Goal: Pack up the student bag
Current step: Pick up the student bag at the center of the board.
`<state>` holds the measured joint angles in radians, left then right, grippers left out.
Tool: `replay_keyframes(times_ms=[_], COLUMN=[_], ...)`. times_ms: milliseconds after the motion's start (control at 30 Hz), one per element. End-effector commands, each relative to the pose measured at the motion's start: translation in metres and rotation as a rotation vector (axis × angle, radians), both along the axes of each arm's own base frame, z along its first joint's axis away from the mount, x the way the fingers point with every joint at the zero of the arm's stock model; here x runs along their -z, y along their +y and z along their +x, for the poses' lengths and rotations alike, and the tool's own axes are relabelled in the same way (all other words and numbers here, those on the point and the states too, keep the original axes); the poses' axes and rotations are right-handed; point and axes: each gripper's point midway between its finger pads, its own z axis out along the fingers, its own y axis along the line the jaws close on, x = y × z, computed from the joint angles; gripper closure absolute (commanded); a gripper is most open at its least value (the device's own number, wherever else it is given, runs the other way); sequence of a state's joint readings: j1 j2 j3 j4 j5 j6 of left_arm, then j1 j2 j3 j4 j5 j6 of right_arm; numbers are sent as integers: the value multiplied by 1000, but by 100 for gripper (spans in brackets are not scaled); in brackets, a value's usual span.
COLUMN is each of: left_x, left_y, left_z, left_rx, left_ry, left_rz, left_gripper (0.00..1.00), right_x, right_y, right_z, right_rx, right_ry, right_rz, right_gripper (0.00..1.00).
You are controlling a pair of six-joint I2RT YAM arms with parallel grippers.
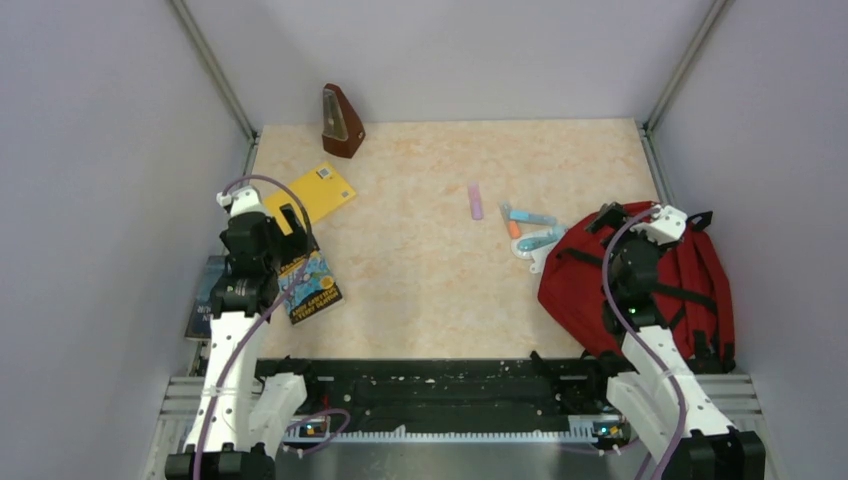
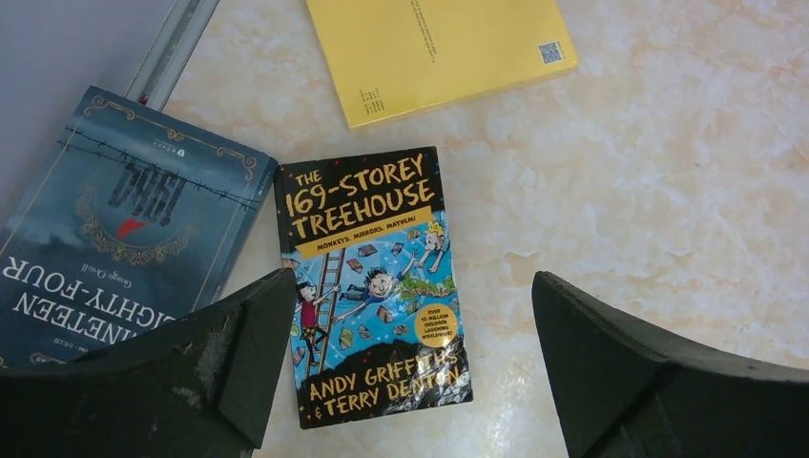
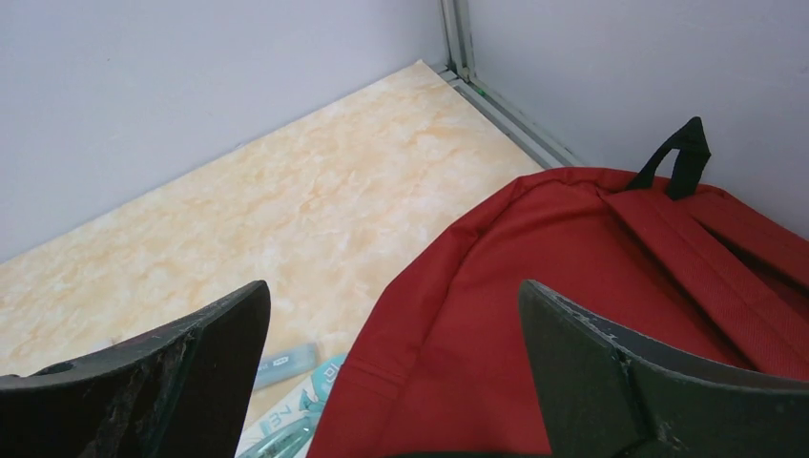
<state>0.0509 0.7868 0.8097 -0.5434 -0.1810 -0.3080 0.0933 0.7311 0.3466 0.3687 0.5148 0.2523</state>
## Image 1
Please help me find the orange highlighter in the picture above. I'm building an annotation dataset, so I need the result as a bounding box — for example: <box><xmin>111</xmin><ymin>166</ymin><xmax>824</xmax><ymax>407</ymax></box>
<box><xmin>499</xmin><ymin>202</ymin><xmax>522</xmax><ymax>239</ymax></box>

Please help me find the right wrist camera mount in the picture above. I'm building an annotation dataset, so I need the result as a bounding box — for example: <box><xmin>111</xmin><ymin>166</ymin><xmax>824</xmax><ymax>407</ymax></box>
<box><xmin>630</xmin><ymin>205</ymin><xmax>688</xmax><ymax>247</ymax></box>

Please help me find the red backpack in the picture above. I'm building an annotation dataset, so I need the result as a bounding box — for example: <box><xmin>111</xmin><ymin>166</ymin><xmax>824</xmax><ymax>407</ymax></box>
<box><xmin>537</xmin><ymin>214</ymin><xmax>736</xmax><ymax>373</ymax></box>

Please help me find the colourful treehouse book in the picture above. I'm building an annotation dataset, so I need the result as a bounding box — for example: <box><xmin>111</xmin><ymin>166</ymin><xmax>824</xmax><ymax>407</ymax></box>
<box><xmin>279</xmin><ymin>248</ymin><xmax>345</xmax><ymax>325</ymax></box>

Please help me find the brown wooden metronome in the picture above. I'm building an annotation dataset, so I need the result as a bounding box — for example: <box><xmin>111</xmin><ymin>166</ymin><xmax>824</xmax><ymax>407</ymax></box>
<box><xmin>321</xmin><ymin>83</ymin><xmax>366</xmax><ymax>159</ymax></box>

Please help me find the blue correction tape pack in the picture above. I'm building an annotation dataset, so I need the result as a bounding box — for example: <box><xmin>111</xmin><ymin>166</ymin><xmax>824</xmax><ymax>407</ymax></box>
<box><xmin>510</xmin><ymin>225</ymin><xmax>568</xmax><ymax>274</ymax></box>

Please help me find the dark nineteen eighty-four book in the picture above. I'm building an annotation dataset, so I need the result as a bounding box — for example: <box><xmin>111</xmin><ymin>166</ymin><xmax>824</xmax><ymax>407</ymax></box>
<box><xmin>184</xmin><ymin>255</ymin><xmax>226</xmax><ymax>341</ymax></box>

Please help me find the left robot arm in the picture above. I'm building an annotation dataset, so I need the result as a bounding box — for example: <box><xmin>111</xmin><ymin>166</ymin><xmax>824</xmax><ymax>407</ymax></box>
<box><xmin>164</xmin><ymin>204</ymin><xmax>321</xmax><ymax>479</ymax></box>

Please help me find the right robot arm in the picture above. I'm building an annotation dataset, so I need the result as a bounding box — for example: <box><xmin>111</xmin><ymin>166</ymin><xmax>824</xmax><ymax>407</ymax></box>
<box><xmin>586</xmin><ymin>203</ymin><xmax>767</xmax><ymax>479</ymax></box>

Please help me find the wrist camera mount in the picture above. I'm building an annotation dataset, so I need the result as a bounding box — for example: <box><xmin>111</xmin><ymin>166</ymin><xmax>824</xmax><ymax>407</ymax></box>
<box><xmin>630</xmin><ymin>205</ymin><xmax>688</xmax><ymax>247</ymax></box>
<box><xmin>216</xmin><ymin>185</ymin><xmax>271</xmax><ymax>218</ymax></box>

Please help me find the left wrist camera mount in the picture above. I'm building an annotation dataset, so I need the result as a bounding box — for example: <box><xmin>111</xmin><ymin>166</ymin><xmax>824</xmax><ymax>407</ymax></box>
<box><xmin>216</xmin><ymin>185</ymin><xmax>271</xmax><ymax>218</ymax></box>

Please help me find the yellow notebook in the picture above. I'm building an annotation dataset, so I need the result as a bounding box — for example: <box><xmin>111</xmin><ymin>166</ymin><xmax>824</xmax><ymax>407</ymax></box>
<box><xmin>263</xmin><ymin>162</ymin><xmax>357</xmax><ymax>235</ymax></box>

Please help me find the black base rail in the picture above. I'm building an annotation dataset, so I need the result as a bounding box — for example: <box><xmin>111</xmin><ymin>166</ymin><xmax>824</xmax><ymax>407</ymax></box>
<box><xmin>255</xmin><ymin>353</ymin><xmax>613</xmax><ymax>434</ymax></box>

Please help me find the pink highlighter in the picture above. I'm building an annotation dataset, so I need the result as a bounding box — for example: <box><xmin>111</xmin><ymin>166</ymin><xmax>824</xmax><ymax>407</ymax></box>
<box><xmin>467</xmin><ymin>183</ymin><xmax>484</xmax><ymax>221</ymax></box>

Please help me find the blue highlighter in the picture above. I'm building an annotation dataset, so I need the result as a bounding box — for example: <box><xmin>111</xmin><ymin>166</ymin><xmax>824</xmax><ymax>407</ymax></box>
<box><xmin>509</xmin><ymin>210</ymin><xmax>557</xmax><ymax>226</ymax></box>

